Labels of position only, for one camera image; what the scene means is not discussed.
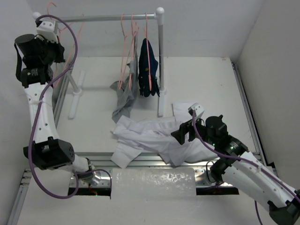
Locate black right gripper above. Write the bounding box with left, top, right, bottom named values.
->
left=171, top=113, right=217, bottom=147

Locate white shirt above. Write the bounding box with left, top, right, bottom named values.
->
left=111, top=102, right=217, bottom=168

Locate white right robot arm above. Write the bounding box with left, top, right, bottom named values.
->
left=171, top=115, right=300, bottom=225

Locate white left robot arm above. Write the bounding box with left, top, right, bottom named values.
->
left=14, top=34, right=95, bottom=183

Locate grey shirt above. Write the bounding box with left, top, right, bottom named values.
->
left=110, top=37, right=139, bottom=123

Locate white clothes rack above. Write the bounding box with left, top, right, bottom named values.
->
left=33, top=7, right=166, bottom=117

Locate dark navy garment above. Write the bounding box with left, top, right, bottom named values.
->
left=138, top=38, right=160, bottom=98

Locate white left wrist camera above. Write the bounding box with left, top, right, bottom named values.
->
left=36, top=21, right=59, bottom=44

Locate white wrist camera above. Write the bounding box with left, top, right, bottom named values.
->
left=188, top=103, right=204, bottom=119
left=36, top=21, right=59, bottom=44

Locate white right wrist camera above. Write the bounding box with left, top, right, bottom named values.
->
left=188, top=103, right=204, bottom=119

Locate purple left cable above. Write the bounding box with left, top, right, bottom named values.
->
left=28, top=14, right=112, bottom=200

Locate purple cable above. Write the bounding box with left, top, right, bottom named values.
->
left=191, top=110, right=300, bottom=225
left=28, top=14, right=112, bottom=200

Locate pink wire hanger with navy garment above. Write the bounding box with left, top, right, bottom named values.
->
left=144, top=13, right=152, bottom=91

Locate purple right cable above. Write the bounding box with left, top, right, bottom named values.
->
left=191, top=110, right=300, bottom=225

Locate aluminium frame rail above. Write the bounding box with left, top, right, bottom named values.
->
left=7, top=57, right=291, bottom=225

